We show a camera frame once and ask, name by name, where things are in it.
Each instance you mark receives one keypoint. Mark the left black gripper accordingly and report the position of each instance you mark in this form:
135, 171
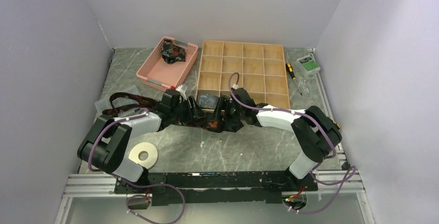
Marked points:
197, 113

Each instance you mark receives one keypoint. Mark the wooden compartment tray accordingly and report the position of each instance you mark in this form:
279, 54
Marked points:
261, 67

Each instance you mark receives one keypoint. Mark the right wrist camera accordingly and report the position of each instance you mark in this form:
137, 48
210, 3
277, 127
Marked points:
235, 87

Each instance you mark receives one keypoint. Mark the green white small box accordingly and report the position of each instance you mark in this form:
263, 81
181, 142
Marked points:
307, 65

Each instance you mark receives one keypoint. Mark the pink plastic basket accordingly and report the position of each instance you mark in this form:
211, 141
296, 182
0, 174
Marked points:
156, 73

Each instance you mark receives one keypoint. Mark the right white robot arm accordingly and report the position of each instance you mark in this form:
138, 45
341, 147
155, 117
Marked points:
316, 133

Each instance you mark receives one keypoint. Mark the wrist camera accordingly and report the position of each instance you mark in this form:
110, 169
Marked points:
235, 87
182, 90

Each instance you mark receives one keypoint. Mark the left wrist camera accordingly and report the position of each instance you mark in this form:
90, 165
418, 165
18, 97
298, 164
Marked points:
182, 90

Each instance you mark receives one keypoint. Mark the crumpled floral tie in basket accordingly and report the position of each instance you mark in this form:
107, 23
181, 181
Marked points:
172, 53

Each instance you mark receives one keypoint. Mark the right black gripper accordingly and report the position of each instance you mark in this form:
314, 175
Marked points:
221, 105

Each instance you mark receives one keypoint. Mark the rolled grey-blue tie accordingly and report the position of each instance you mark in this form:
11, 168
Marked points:
207, 101

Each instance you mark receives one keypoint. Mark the small yellow black screwdriver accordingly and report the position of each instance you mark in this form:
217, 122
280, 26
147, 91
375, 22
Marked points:
337, 125

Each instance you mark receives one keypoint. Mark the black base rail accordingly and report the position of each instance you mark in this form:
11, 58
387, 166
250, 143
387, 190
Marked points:
216, 187

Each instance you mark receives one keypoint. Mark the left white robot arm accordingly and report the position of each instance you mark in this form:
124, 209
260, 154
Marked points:
104, 146

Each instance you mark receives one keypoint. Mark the white tape roll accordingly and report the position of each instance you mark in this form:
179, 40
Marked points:
144, 154

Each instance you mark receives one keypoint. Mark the orange floral dark tie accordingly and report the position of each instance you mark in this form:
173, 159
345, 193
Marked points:
219, 124

